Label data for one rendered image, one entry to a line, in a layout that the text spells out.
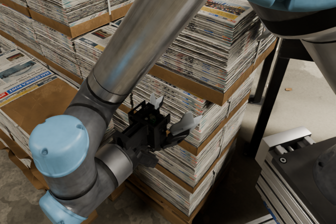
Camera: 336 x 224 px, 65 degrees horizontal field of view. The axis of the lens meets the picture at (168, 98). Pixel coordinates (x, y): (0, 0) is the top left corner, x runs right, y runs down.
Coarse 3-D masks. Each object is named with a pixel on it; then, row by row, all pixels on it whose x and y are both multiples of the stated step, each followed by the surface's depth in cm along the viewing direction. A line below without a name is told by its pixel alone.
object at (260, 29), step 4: (260, 24) 69; (260, 28) 70; (264, 28) 72; (256, 32) 68; (260, 32) 72; (256, 36) 70; (256, 40) 71; (256, 44) 71; (260, 44) 75; (256, 48) 73; (260, 48) 76; (256, 52) 74; (252, 60) 75
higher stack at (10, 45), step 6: (0, 12) 130; (0, 18) 134; (0, 24) 141; (6, 24) 135; (6, 30) 140; (0, 36) 150; (12, 36) 139; (0, 42) 157; (6, 42) 148; (12, 42) 143; (0, 48) 161; (6, 48) 155
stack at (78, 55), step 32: (32, 32) 116; (96, 32) 101; (64, 64) 113; (128, 96) 93; (192, 96) 72; (224, 128) 98; (160, 160) 102; (192, 160) 88; (224, 160) 119; (160, 192) 117
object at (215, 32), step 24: (216, 0) 64; (240, 0) 64; (192, 24) 61; (216, 24) 57; (240, 24) 57; (168, 48) 68; (192, 48) 63; (216, 48) 60; (240, 48) 63; (192, 72) 67; (216, 72) 63; (240, 72) 69
